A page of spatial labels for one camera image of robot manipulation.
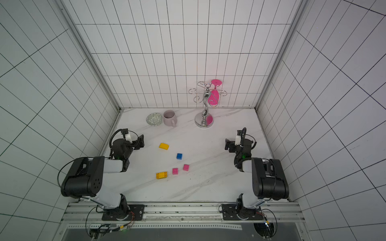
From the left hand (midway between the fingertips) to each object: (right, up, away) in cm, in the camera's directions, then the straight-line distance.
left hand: (136, 137), depth 95 cm
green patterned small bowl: (+7, +12, +15) cm, 20 cm away
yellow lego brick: (+18, -20, -11) cm, 30 cm away
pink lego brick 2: (+26, -19, -9) cm, 34 cm away
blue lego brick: (+28, -12, -3) cm, 30 cm away
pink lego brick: (+33, -17, -9) cm, 38 cm away
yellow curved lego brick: (+17, -6, +3) cm, 19 cm away
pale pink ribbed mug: (+20, +13, +9) cm, 25 cm away
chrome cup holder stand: (+45, +12, +15) cm, 49 cm away
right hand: (+64, 0, 0) cm, 64 cm away
